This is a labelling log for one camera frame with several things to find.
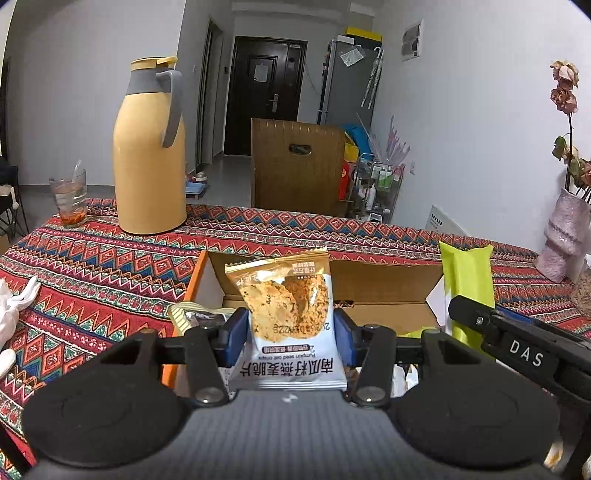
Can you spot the white cotton glove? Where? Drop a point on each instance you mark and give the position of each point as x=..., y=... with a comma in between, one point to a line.
x=9, y=314

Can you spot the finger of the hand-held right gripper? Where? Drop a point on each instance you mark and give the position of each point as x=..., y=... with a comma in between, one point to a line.
x=473, y=318
x=545, y=330

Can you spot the dark entrance door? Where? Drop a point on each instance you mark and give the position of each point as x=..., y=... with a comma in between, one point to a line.
x=244, y=115

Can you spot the red box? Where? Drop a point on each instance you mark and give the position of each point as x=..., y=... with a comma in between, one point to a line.
x=346, y=182

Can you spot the black folding chair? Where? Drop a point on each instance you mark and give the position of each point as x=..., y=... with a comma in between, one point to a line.
x=9, y=175

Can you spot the oat crisp snack packet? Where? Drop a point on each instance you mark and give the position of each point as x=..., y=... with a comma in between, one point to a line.
x=286, y=304

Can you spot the yellow thermos jug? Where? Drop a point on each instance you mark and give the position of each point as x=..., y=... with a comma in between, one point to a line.
x=147, y=175

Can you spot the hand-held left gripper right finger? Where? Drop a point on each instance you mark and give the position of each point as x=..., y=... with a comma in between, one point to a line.
x=346, y=337

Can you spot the white folded umbrella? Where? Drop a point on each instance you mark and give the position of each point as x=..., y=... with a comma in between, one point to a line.
x=371, y=87

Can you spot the dried rose bouquet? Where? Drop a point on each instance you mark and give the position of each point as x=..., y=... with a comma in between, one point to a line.
x=565, y=94

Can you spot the grey refrigerator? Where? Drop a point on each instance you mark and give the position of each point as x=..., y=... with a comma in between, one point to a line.
x=341, y=92

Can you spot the striped fish snack packet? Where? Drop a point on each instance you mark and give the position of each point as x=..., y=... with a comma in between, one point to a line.
x=184, y=318

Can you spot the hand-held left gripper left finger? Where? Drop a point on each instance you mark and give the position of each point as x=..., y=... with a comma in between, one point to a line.
x=236, y=337

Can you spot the white wall heater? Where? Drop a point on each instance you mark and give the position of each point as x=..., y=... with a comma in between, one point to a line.
x=445, y=221

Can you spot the pink textured vase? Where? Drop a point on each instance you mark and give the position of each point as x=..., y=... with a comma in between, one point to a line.
x=561, y=240

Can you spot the wall electrical panel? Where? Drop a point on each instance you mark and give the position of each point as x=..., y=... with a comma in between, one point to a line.
x=412, y=41

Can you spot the grey interior door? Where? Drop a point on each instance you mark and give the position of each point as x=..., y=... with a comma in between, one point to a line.
x=210, y=101

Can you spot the wooden chair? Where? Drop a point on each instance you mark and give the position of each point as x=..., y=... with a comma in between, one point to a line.
x=277, y=175

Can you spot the yellow storage box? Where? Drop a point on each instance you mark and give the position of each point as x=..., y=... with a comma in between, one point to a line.
x=364, y=32

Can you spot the drinking glass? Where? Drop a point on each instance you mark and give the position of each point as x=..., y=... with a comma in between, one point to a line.
x=69, y=203

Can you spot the blue bag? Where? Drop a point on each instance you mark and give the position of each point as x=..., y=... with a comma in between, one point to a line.
x=360, y=138

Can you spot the blue floor tray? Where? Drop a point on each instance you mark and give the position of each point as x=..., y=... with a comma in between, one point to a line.
x=196, y=188

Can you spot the orange cardboard box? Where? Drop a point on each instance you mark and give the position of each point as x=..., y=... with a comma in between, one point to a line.
x=378, y=286

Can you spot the lilac decoration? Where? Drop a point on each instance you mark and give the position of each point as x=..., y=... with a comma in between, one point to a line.
x=392, y=143

